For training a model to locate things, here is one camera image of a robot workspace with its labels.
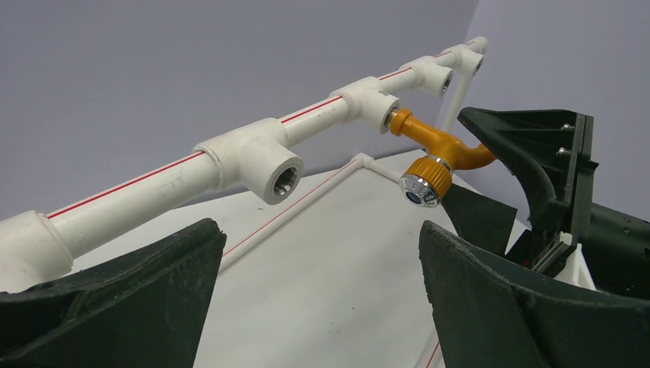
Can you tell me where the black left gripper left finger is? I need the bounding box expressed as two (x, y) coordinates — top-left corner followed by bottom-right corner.
(1, 218), (227, 367)

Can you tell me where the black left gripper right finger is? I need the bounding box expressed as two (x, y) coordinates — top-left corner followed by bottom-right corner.
(419, 221), (649, 367)

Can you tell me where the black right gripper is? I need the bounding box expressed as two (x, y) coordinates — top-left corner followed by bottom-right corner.
(442, 107), (598, 277)

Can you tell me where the yellow plastic water faucet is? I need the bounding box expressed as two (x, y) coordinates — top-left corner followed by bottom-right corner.
(387, 109), (497, 208)

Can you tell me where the white PVC pipe frame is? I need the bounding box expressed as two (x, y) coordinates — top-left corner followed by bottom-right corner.
(1, 37), (488, 295)

